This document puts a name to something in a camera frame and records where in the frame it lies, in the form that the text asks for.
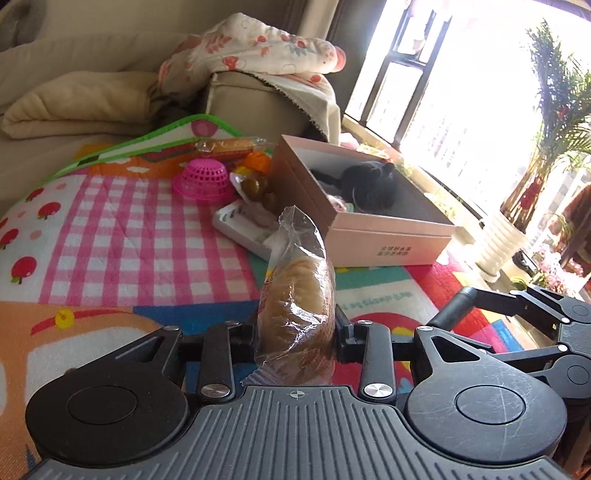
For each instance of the white plant pot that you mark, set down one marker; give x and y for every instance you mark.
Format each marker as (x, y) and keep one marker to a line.
(497, 243)

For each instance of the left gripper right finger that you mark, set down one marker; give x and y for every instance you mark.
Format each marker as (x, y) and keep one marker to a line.
(350, 338)

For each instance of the potted palm plant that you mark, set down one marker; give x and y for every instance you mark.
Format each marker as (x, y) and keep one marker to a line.
(564, 134)

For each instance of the beige folded blanket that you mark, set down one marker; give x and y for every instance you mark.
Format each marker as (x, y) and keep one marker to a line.
(84, 103)

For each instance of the black plush toy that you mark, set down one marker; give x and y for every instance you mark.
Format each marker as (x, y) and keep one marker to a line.
(370, 186)

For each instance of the colourful play mat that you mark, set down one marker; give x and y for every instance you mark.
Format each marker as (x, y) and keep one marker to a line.
(97, 251)

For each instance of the floral quilt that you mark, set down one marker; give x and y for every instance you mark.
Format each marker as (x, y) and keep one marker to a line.
(245, 44)

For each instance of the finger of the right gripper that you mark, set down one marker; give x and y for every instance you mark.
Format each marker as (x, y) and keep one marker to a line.
(537, 306)
(529, 361)

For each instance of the pink cardboard box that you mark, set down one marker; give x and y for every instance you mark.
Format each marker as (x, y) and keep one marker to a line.
(412, 232)

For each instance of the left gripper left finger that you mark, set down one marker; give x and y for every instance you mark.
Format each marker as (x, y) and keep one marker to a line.
(243, 338)

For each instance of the orange toy fruit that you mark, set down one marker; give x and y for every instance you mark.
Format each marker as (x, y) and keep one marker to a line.
(258, 161)

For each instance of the packaged bread roll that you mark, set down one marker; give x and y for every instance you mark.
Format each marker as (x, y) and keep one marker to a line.
(231, 148)

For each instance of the pink plastic strainer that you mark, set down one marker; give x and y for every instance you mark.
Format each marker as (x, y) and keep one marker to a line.
(204, 180)

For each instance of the beige sofa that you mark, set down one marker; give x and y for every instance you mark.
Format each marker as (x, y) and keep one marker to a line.
(43, 40)

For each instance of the white battery charger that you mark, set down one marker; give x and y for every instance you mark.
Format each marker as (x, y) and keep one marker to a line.
(232, 221)

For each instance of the brown balls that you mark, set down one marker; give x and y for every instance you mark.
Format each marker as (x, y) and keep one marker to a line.
(259, 200)

